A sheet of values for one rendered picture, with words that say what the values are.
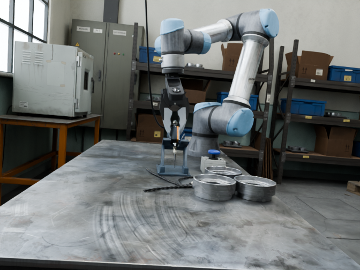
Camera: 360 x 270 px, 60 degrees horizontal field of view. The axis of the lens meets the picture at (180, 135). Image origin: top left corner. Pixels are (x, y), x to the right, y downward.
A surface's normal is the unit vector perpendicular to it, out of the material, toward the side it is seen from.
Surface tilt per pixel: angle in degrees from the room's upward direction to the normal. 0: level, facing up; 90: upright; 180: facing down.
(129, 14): 90
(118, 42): 90
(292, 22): 90
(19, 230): 0
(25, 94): 90
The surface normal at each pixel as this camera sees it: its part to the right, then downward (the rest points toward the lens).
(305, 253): 0.09, -0.99
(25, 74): 0.06, 0.11
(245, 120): 0.63, 0.25
